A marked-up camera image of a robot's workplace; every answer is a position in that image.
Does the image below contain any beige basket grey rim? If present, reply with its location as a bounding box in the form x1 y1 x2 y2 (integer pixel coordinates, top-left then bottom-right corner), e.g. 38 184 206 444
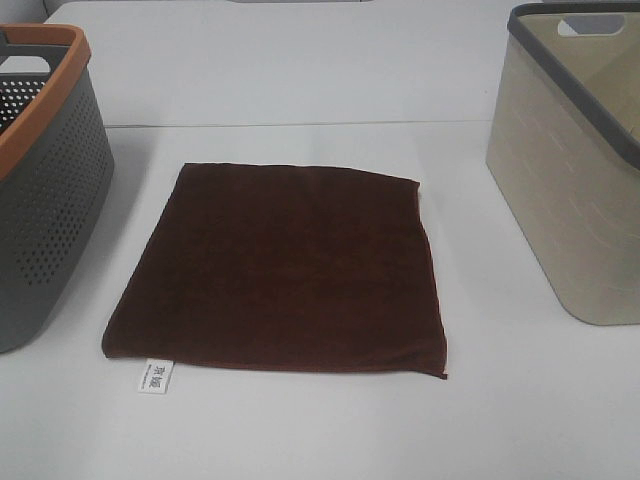
486 1 639 325

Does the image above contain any brown towel with white label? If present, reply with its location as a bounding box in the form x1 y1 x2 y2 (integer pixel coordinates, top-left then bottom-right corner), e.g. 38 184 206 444
101 163 447 378

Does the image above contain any grey perforated basket orange rim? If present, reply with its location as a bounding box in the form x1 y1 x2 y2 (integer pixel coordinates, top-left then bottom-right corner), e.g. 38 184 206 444
1 23 114 352

